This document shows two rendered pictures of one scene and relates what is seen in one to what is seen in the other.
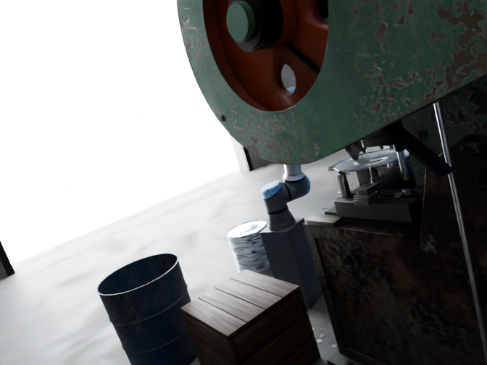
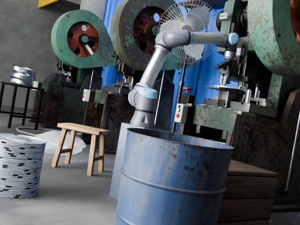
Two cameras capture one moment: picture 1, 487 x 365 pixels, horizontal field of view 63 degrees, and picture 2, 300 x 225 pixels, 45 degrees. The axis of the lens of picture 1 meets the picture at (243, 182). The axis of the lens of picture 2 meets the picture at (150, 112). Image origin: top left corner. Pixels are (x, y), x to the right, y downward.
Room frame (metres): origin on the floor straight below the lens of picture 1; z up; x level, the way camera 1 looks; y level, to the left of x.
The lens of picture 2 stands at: (2.11, 2.03, 0.59)
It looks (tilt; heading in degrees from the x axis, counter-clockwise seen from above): 1 degrees down; 268
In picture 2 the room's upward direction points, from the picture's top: 10 degrees clockwise
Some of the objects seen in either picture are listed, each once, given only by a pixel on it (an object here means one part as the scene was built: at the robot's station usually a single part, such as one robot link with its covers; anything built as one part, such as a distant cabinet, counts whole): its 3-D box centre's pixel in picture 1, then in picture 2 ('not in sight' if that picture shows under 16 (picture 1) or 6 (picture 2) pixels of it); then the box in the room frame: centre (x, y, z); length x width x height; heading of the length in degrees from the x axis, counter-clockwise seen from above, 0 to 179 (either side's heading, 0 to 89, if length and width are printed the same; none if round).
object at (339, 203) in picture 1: (407, 187); (239, 107); (1.37, -0.56, 0.68); 0.45 x 0.30 x 0.06; 122
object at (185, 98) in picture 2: not in sight; (186, 106); (1.73, -0.70, 0.62); 0.10 x 0.06 x 0.20; 122
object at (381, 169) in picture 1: (401, 165); (240, 96); (1.38, -0.55, 0.76); 0.15 x 0.09 x 0.05; 122
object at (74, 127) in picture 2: not in sight; (81, 148); (2.47, -0.73, 0.16); 0.34 x 0.24 x 0.34; 163
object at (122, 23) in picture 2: not in sight; (151, 80); (1.98, -2.21, 0.87); 1.53 x 0.99 x 1.74; 30
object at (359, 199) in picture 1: (373, 182); (259, 98); (1.28, -0.41, 0.76); 0.17 x 0.06 x 0.10; 122
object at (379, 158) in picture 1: (371, 158); (229, 89); (1.48, -0.49, 0.79); 0.29 x 0.29 x 0.01
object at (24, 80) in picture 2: not in sight; (20, 96); (3.62, -2.72, 0.40); 0.45 x 0.40 x 0.79; 134
